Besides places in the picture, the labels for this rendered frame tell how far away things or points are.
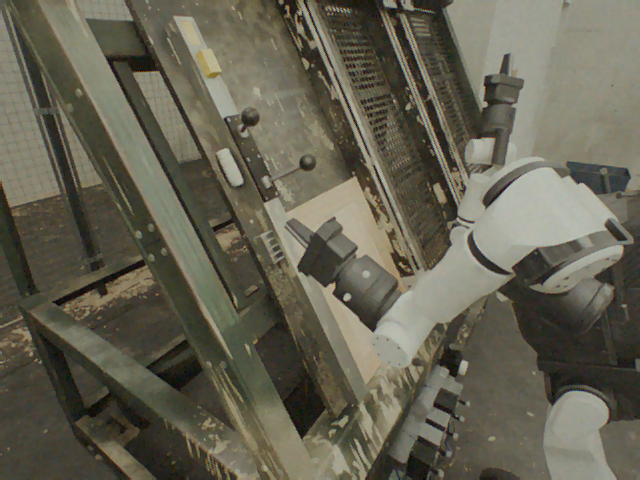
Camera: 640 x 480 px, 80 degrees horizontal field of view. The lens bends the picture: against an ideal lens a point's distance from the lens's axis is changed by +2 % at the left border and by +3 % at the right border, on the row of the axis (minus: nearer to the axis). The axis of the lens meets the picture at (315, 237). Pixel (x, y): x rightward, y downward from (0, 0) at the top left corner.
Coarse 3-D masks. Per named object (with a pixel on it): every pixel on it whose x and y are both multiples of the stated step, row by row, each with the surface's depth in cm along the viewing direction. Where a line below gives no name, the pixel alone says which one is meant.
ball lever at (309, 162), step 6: (306, 156) 80; (312, 156) 81; (300, 162) 81; (306, 162) 80; (312, 162) 80; (294, 168) 82; (300, 168) 82; (306, 168) 81; (312, 168) 81; (282, 174) 83; (264, 180) 83; (270, 180) 83; (276, 180) 83; (264, 186) 83; (270, 186) 83
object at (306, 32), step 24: (288, 0) 108; (288, 24) 110; (312, 24) 109; (312, 48) 109; (312, 72) 112; (336, 72) 112; (336, 96) 110; (336, 120) 113; (360, 144) 112; (360, 168) 115; (384, 192) 117; (384, 216) 116; (408, 240) 120; (408, 264) 118; (408, 288) 121
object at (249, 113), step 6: (246, 108) 71; (252, 108) 71; (240, 114) 72; (246, 114) 71; (252, 114) 71; (258, 114) 72; (246, 120) 71; (252, 120) 71; (258, 120) 72; (240, 126) 81; (246, 126) 77; (252, 126) 72; (240, 132) 81; (246, 132) 82
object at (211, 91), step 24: (168, 24) 79; (192, 48) 79; (192, 72) 80; (216, 96) 81; (216, 120) 82; (240, 168) 83; (264, 216) 85; (288, 240) 86; (288, 264) 86; (312, 288) 88; (312, 312) 88; (336, 336) 90; (336, 360) 89; (360, 384) 92
